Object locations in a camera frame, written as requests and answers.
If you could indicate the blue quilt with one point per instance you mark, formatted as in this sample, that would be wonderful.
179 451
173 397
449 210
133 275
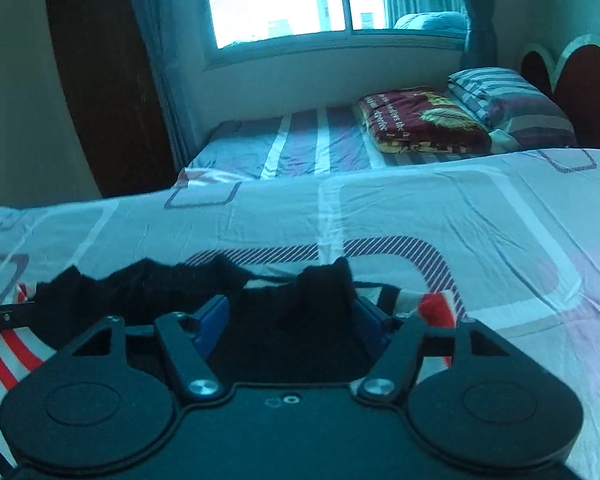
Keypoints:
430 22

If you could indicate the striped pillow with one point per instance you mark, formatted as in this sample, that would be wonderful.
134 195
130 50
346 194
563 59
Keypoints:
535 120
490 82

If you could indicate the bed with square-patterned sheet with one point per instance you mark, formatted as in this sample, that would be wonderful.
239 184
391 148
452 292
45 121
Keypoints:
430 210

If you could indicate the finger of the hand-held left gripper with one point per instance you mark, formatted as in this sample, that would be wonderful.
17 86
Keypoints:
5 316

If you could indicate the dark brown wardrobe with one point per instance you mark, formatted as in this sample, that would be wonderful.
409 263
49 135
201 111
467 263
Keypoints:
100 85

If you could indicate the red scalloped headboard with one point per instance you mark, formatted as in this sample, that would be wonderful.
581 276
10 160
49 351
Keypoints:
595 80

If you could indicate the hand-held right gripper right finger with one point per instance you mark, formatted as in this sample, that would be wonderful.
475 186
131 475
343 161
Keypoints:
367 321

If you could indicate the striped knit sweater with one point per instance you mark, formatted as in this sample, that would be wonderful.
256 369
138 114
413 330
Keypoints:
300 320

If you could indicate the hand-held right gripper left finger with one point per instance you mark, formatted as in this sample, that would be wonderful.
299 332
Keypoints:
212 321

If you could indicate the blue curtain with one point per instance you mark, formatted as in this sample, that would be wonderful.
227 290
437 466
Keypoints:
480 10
165 60

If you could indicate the folded red blanket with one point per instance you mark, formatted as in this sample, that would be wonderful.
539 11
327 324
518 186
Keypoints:
415 120

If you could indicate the bed with striped sheet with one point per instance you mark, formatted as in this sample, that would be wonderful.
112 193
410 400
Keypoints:
305 145

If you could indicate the sliding window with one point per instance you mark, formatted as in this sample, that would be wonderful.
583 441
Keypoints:
270 0

